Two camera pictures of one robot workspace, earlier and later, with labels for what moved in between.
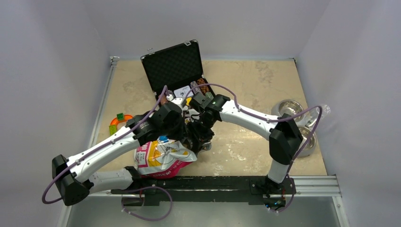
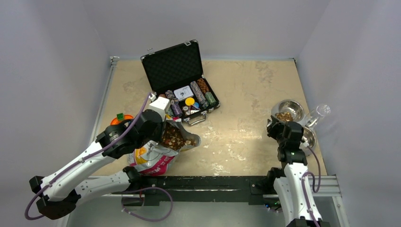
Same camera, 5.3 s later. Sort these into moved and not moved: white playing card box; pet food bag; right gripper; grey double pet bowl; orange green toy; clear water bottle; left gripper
Moved: left gripper; pet food bag; right gripper
Not moved: orange green toy; clear water bottle; white playing card box; grey double pet bowl
